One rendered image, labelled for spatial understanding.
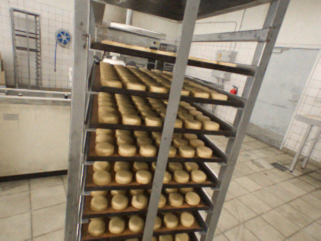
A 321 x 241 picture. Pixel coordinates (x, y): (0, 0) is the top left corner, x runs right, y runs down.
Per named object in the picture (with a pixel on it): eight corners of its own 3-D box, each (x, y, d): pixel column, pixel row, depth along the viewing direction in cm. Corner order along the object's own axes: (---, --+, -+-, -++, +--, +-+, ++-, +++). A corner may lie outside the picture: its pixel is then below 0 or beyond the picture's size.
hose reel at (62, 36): (70, 73, 589) (71, 30, 556) (71, 74, 576) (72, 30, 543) (53, 71, 567) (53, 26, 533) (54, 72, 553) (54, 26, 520)
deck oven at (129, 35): (104, 104, 543) (111, 20, 482) (91, 93, 637) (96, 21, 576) (154, 105, 629) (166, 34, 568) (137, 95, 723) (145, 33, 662)
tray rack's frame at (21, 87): (14, 89, 524) (8, 8, 470) (38, 90, 554) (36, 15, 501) (16, 95, 476) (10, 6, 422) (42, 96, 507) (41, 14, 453)
